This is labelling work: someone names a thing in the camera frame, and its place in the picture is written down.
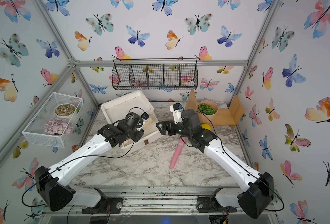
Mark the black wire wall basket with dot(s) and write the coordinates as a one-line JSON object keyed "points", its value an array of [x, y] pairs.
{"points": [[165, 74]]}

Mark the white bowl of seeds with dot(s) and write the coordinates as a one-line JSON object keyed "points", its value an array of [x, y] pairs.
{"points": [[65, 111]]}

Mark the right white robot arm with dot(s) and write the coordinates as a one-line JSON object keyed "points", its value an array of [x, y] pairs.
{"points": [[258, 189]]}

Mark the white plastic drawer cabinet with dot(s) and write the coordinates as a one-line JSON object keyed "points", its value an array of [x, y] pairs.
{"points": [[135, 102]]}

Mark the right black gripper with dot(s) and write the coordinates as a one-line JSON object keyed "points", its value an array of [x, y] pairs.
{"points": [[166, 124]]}

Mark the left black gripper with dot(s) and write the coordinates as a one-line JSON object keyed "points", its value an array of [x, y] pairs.
{"points": [[139, 134]]}

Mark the peach pot green plant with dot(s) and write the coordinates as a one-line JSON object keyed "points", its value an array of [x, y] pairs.
{"points": [[207, 107]]}

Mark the pink toy microphone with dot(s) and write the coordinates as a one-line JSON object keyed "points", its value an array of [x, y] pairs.
{"points": [[180, 145]]}

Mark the pink flower petals pile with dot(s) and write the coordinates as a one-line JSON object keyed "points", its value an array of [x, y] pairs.
{"points": [[56, 126]]}

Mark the wooden shelf stand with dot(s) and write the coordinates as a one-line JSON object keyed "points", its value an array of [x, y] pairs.
{"points": [[222, 117]]}

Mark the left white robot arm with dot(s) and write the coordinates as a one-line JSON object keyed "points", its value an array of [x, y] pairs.
{"points": [[53, 184]]}

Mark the yellow lidded jar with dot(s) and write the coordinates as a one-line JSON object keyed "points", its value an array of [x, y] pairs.
{"points": [[206, 126]]}

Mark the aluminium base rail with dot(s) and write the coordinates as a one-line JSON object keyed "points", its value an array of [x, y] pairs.
{"points": [[159, 205]]}

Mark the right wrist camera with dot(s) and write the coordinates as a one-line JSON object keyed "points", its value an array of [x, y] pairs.
{"points": [[177, 110]]}

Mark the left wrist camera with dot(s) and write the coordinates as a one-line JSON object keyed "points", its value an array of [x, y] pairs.
{"points": [[145, 117]]}

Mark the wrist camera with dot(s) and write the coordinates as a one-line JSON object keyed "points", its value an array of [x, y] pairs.
{"points": [[177, 110], [145, 117]]}

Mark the wooden rolling pin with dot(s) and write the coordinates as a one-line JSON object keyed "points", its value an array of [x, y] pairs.
{"points": [[147, 123]]}

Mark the white mesh wall basket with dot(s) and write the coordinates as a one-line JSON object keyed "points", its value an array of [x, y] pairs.
{"points": [[34, 130]]}

